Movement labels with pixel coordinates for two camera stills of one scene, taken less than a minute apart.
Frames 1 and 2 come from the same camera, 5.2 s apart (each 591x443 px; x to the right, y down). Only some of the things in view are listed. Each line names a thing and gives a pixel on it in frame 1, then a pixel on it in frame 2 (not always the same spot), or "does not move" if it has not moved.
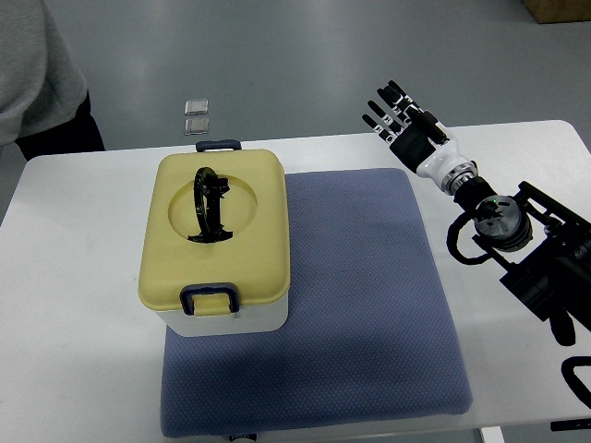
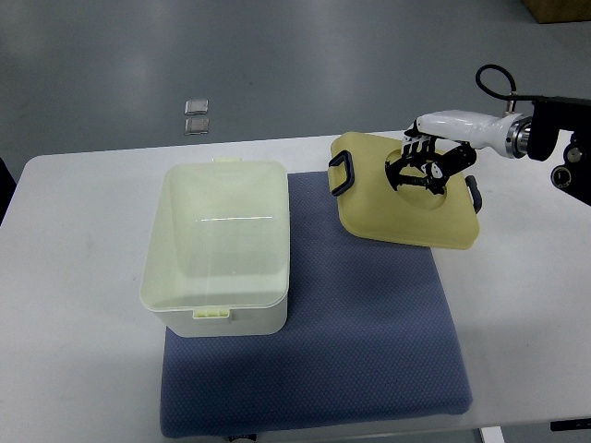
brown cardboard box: [550, 11] does not move
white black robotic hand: [422, 141] to [443, 142]
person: [44, 101] to [7, 186]
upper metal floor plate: [196, 107] does not move
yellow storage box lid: [216, 218] to [409, 214]
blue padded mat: [373, 329] does not move
